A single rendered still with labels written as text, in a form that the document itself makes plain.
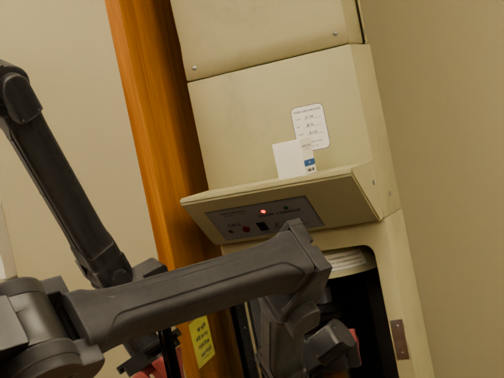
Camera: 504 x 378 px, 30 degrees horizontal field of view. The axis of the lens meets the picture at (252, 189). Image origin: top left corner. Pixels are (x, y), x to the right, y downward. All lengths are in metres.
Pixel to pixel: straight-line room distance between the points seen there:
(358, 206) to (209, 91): 0.36
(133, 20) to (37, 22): 0.75
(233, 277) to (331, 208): 0.55
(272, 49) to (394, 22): 0.45
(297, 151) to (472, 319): 0.68
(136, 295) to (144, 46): 0.83
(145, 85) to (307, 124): 0.30
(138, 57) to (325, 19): 0.34
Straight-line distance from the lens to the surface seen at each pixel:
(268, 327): 1.29
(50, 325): 0.92
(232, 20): 1.69
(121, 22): 1.69
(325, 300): 1.76
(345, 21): 1.61
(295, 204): 1.57
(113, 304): 0.96
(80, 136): 2.39
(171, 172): 1.72
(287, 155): 1.56
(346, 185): 1.52
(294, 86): 1.64
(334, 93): 1.62
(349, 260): 1.68
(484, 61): 1.99
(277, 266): 1.08
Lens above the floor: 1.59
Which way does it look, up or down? 3 degrees down
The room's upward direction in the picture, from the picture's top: 11 degrees counter-clockwise
